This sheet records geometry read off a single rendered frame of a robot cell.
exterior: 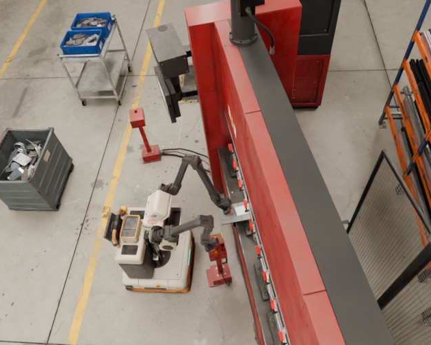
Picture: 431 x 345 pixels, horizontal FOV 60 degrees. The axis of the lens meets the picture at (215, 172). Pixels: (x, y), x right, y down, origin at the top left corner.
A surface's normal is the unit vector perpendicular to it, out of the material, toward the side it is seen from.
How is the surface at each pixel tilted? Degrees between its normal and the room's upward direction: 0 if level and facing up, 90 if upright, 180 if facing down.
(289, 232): 0
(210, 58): 90
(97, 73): 0
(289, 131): 0
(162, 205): 42
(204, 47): 90
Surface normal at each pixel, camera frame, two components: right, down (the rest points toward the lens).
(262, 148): -0.08, -0.58
